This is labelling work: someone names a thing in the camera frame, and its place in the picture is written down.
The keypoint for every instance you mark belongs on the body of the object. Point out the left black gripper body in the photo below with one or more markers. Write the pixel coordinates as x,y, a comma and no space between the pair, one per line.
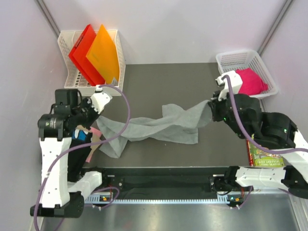
85,114

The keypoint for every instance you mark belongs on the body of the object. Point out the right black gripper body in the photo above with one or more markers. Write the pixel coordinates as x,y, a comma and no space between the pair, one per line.
219,112

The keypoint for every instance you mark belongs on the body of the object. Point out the grey t shirt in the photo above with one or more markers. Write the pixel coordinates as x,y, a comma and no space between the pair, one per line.
176,125

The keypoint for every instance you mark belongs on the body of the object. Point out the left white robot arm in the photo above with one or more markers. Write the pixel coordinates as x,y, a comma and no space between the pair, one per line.
57,154

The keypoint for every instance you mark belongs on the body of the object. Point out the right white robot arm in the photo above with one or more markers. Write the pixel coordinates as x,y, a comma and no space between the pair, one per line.
274,132

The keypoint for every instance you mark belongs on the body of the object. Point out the pink t shirt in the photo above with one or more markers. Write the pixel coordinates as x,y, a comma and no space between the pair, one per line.
98,133

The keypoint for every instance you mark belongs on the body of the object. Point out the tan t shirt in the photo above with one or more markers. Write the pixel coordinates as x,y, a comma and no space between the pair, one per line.
96,142

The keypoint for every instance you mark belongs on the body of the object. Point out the white file organizer basket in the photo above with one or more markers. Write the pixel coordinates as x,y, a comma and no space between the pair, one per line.
75,79

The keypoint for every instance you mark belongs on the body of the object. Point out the magenta t shirt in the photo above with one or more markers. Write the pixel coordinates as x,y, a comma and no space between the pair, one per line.
252,82

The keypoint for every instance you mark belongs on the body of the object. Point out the black printed t shirt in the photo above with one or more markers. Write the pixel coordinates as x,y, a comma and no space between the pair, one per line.
77,158

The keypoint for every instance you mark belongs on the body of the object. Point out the white mesh basket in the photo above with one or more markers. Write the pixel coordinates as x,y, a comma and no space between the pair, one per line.
243,59

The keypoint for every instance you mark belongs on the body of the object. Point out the green children's book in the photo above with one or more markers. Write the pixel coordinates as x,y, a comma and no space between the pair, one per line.
259,158

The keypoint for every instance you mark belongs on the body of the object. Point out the red plastic folder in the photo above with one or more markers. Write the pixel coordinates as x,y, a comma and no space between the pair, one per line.
78,57

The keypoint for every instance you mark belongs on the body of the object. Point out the orange plastic folder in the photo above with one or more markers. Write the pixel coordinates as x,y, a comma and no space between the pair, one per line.
103,56

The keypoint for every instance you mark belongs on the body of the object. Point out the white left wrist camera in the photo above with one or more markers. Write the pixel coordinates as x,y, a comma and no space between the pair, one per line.
100,99

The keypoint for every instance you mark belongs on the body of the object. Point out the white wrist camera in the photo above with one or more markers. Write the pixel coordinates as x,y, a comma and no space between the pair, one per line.
229,80
100,99

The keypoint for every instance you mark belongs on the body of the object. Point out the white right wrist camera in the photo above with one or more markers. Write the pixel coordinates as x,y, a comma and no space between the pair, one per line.
229,80

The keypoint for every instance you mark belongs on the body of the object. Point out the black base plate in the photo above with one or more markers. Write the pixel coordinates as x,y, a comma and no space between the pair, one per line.
166,183

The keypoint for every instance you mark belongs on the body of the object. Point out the aluminium frame rail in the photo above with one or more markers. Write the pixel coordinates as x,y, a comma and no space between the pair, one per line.
102,187

